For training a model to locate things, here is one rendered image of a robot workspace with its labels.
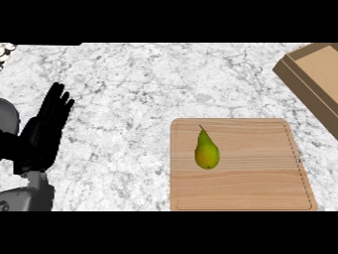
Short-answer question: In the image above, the green yellow pear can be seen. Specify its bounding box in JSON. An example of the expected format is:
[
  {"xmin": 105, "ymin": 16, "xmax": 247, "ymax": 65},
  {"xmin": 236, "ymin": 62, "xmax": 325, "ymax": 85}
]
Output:
[{"xmin": 193, "ymin": 124, "xmax": 221, "ymax": 171}]

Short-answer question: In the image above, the brown cardboard box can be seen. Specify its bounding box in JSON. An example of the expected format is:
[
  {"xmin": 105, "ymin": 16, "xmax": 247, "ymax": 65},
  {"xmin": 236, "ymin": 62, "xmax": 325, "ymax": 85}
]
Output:
[{"xmin": 270, "ymin": 42, "xmax": 338, "ymax": 161}]

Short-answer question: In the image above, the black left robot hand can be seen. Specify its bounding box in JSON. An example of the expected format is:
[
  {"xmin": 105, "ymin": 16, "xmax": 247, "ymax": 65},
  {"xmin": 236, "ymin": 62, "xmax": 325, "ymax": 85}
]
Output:
[{"xmin": 0, "ymin": 81, "xmax": 77, "ymax": 176}]

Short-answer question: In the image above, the wooden cutting board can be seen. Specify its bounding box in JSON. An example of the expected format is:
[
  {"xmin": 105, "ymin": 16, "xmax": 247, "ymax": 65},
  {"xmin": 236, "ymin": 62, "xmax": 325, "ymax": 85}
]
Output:
[{"xmin": 168, "ymin": 117, "xmax": 319, "ymax": 212}]

